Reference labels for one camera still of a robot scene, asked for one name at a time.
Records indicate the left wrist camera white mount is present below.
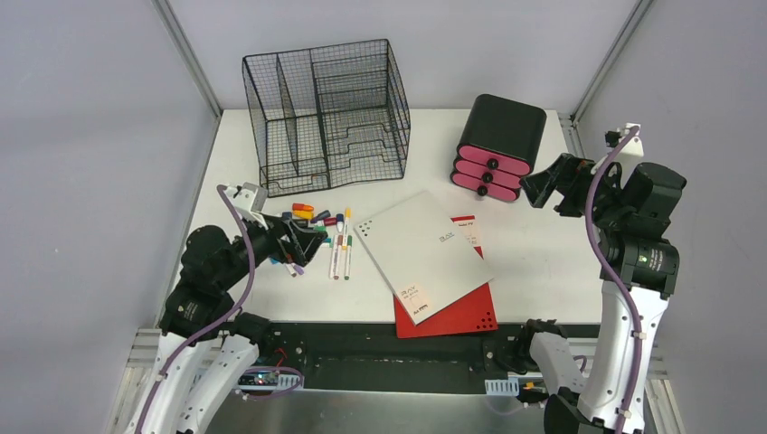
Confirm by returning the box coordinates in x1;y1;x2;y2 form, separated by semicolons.
225;183;268;222

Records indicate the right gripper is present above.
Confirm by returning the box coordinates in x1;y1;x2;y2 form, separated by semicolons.
520;152;629;231

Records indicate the white A4 folder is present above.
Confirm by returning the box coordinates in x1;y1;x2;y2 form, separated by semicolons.
354;191;494;325

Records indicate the yellow highlighter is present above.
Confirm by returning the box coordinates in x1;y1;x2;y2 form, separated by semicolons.
292;210;315;221

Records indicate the black mounting base plate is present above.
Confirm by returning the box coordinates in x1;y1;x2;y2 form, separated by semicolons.
239;322;601;397

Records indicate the black wire mesh desk organizer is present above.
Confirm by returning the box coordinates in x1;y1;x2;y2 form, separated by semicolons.
241;39;411;197

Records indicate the brown cap white marker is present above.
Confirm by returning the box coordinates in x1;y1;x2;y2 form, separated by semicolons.
329;235;344;280

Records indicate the yellow cap white marker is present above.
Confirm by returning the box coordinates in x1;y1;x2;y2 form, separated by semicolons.
336;207;352;236

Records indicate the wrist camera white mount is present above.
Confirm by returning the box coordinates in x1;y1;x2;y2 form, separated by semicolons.
225;183;268;222
604;123;644;165

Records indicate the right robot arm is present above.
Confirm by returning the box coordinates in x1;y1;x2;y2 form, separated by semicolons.
513;154;687;433

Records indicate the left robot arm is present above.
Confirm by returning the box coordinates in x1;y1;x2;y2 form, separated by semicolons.
126;216;327;433

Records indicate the red A4 folder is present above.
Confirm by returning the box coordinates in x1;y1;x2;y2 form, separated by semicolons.
393;215;497;339

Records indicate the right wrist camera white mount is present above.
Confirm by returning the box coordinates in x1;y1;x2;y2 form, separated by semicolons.
604;123;644;165

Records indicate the black pink drawer unit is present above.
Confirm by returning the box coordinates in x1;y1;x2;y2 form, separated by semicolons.
450;94;547;203

